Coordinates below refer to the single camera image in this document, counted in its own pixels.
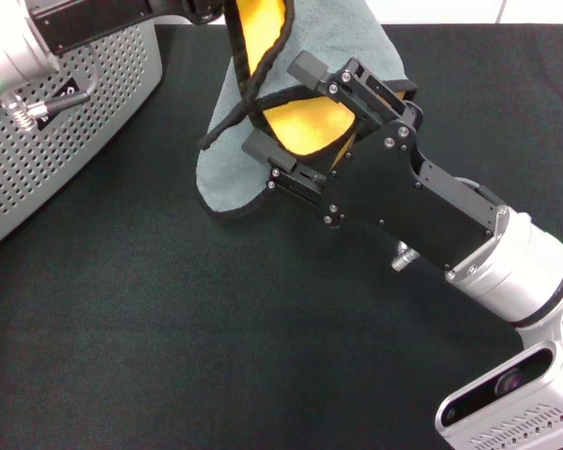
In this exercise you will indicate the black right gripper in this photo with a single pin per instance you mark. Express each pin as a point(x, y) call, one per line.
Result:
point(394, 187)

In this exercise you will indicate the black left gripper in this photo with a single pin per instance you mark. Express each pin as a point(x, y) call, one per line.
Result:
point(98, 21)

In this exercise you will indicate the yellow and gray towel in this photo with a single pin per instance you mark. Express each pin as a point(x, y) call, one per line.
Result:
point(309, 28)

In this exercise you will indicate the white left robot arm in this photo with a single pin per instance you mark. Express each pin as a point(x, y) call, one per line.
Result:
point(14, 47)

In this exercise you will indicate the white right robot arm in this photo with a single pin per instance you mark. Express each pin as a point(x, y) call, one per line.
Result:
point(521, 272)

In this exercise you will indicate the gray perforated storage box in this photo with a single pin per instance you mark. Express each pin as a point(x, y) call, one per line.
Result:
point(75, 154)

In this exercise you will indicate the black tablecloth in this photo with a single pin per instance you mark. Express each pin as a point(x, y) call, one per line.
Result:
point(169, 328)

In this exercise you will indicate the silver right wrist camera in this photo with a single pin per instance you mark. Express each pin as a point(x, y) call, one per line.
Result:
point(506, 422)

